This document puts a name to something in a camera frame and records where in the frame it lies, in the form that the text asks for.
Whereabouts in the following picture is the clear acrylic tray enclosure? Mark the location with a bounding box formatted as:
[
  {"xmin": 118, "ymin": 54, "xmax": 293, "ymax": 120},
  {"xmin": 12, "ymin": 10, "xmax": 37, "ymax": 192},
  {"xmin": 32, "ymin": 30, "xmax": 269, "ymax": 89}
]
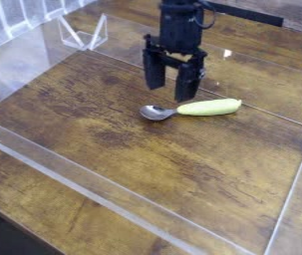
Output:
[{"xmin": 0, "ymin": 17, "xmax": 302, "ymax": 255}]

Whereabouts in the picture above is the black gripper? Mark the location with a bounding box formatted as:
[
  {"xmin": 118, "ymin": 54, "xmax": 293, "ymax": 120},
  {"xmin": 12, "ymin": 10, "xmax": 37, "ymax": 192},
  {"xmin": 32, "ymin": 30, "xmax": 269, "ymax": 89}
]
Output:
[{"xmin": 143, "ymin": 0, "xmax": 207, "ymax": 103}]

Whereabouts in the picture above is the green handled metal spoon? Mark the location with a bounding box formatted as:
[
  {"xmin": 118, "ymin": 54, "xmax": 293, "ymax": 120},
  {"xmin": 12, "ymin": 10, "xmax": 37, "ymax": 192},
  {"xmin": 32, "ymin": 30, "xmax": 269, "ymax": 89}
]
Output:
[{"xmin": 140, "ymin": 99, "xmax": 242, "ymax": 121}]

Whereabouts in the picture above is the black bar on table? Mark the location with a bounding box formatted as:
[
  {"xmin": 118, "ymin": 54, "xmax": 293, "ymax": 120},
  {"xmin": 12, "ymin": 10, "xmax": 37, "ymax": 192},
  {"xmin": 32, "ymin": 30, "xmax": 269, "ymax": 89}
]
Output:
[{"xmin": 209, "ymin": 2, "xmax": 284, "ymax": 27}]

